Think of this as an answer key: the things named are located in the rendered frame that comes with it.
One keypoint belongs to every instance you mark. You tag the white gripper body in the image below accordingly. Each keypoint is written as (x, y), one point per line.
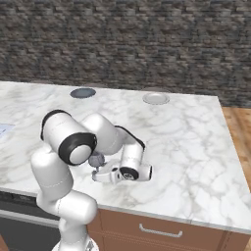
(104, 176)

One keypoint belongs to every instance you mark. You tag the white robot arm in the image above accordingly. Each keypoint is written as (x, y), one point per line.
(62, 137)

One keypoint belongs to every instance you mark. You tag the grey wine glass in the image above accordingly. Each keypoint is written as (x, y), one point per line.
(96, 160)

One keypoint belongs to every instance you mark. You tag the white plate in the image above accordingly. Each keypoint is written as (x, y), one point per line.
(156, 98)

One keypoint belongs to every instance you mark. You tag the brown drawer front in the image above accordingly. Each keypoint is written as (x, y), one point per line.
(130, 233)

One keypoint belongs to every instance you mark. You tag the black dishwasher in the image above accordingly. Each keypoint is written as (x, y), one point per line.
(23, 232)

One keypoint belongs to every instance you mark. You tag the brown cupboard door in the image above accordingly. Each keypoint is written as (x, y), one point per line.
(240, 242)

